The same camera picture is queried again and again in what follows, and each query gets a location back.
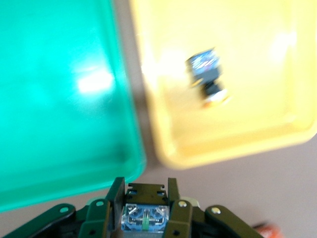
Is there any green plastic tray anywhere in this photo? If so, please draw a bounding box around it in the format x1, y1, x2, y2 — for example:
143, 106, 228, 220
0, 0, 147, 214

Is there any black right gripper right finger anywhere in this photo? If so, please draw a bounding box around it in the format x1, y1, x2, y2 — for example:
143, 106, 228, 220
164, 178, 262, 238

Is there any orange cylinder with white print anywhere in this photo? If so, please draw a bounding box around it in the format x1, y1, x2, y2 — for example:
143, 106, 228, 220
252, 223, 282, 238

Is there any yellow mushroom push button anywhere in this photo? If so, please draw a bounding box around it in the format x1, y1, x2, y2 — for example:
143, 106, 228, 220
121, 182, 171, 235
185, 46, 233, 110

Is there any yellow plastic tray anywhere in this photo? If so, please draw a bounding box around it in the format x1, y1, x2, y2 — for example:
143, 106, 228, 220
130, 0, 317, 171

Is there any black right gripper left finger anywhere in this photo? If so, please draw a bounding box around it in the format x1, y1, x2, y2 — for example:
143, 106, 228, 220
2, 177, 125, 238

